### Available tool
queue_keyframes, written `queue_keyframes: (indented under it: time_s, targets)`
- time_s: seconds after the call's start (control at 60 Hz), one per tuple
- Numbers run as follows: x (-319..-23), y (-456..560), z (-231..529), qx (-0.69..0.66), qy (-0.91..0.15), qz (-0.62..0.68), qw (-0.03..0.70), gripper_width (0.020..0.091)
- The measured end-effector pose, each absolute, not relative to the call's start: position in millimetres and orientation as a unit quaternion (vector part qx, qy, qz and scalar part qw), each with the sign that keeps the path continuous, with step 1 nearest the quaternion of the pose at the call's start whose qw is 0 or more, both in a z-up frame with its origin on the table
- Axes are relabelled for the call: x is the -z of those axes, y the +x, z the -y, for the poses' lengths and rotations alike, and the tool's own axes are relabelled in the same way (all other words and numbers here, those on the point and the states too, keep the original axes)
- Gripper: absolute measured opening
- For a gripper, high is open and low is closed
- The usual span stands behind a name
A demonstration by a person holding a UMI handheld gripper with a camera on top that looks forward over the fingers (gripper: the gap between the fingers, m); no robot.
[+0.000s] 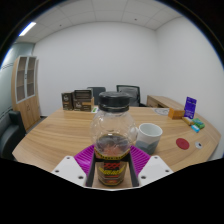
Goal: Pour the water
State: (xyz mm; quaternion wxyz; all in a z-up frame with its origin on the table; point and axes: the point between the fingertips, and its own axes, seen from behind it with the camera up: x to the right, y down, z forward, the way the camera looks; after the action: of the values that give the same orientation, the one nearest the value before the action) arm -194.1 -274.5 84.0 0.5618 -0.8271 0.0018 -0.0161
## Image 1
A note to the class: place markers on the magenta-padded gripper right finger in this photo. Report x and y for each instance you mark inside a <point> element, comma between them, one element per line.
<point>155,168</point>

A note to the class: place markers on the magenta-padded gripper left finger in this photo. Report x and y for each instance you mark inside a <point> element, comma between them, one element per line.
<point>68,168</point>

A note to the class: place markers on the clear bottle with black cap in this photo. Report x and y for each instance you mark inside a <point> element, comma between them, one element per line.
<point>111,126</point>

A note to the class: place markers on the white and grey mug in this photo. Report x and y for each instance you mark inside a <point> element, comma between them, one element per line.
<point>150,136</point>

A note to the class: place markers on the flat round red coaster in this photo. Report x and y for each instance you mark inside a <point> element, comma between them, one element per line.
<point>182,143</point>

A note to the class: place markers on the small light blue box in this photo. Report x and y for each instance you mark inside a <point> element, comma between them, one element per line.
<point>195,128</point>

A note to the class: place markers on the small tan box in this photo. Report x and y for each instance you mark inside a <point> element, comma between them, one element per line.
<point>187,121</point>

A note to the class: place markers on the round white plate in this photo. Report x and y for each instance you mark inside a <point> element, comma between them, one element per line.
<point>162,111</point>

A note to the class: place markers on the orange wooden box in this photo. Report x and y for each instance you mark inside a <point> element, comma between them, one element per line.
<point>176,113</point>

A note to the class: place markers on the green flat box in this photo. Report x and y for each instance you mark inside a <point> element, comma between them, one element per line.
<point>199,122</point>

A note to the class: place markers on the white and green leaflet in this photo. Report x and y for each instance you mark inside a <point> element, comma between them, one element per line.
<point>94,109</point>

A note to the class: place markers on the small dark brown box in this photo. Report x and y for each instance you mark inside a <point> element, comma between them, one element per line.
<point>67,101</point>

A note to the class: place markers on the wooden side cabinet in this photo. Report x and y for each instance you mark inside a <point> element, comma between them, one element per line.
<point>158,101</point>

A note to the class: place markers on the black leather armchair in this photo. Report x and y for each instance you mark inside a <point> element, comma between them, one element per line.
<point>8,136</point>

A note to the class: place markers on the purple standing card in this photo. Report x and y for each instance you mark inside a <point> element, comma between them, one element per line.
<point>190,107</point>

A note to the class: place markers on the wooden shelf cabinet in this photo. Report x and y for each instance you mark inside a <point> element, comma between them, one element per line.
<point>28,108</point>

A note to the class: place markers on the grey mesh office chair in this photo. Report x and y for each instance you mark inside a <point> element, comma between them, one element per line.
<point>134,93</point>

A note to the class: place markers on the black office chair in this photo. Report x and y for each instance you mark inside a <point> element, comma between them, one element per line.
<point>97,91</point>

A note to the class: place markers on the white ceiling light panel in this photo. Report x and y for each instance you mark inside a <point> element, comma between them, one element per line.
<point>27,29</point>

